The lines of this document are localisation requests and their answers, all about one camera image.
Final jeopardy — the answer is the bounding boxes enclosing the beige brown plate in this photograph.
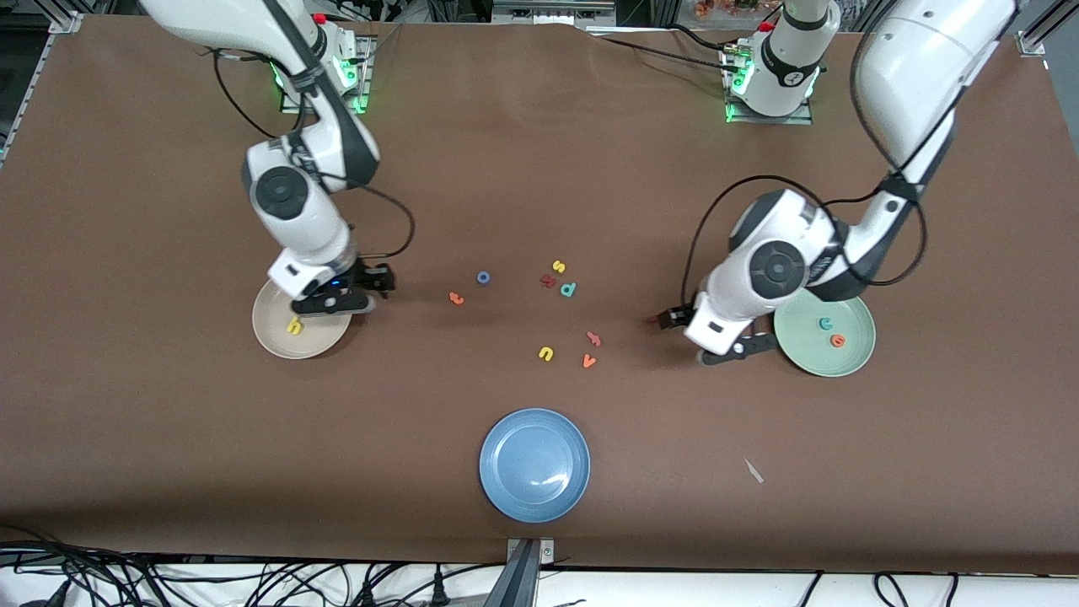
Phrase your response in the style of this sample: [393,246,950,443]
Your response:
[252,278,355,361]

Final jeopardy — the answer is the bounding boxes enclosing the green plate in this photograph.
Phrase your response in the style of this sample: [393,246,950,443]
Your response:
[773,287,877,378]

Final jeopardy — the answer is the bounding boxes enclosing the brown table cover sheet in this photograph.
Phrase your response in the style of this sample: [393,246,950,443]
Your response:
[0,13,1079,576]

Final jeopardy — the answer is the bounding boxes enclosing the blue plate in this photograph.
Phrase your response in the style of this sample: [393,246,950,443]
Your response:
[479,408,592,524]

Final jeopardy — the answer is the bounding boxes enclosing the orange dried flowers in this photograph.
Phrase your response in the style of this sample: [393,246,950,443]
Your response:
[695,0,764,19]

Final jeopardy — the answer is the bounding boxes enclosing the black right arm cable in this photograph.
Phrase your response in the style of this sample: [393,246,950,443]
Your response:
[212,46,416,258]

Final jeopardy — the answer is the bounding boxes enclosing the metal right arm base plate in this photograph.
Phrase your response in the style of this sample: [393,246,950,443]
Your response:
[281,34,373,115]

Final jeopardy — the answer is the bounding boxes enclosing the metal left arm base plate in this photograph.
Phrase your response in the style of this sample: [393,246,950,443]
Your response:
[722,42,814,126]

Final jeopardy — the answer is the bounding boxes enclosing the silver metal clamp bracket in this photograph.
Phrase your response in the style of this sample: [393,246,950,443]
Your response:
[506,538,556,566]

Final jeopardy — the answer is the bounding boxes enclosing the black base power cable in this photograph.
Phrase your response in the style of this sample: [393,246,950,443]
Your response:
[586,32,738,68]

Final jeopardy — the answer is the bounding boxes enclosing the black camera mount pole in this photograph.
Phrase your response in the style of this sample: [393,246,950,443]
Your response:
[483,540,540,607]

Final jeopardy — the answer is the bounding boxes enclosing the silver metal frame box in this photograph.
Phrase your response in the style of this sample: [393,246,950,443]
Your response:
[491,0,618,26]

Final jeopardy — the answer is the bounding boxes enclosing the black looped floor cable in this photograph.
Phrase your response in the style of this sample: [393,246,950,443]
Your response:
[872,572,958,607]

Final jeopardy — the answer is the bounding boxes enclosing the aluminium frame rail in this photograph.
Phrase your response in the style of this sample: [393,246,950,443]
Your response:
[0,34,56,161]

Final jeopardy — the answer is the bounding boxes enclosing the black tangled floor cable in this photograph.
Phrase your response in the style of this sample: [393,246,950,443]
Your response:
[0,523,195,607]

